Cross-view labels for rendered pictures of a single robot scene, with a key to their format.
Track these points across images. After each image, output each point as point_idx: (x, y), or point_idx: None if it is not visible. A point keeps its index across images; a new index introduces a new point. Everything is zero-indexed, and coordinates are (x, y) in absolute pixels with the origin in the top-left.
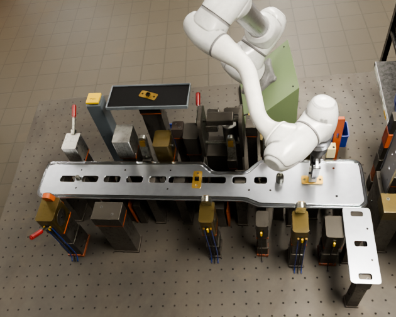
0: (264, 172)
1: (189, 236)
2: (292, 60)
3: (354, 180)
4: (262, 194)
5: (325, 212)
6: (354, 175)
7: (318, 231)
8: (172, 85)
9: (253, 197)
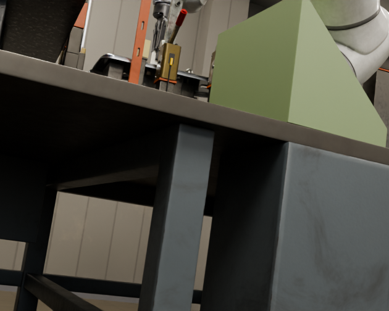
0: (207, 83)
1: None
2: (259, 12)
3: (108, 63)
4: (198, 90)
5: None
6: (108, 61)
7: None
8: None
9: (205, 92)
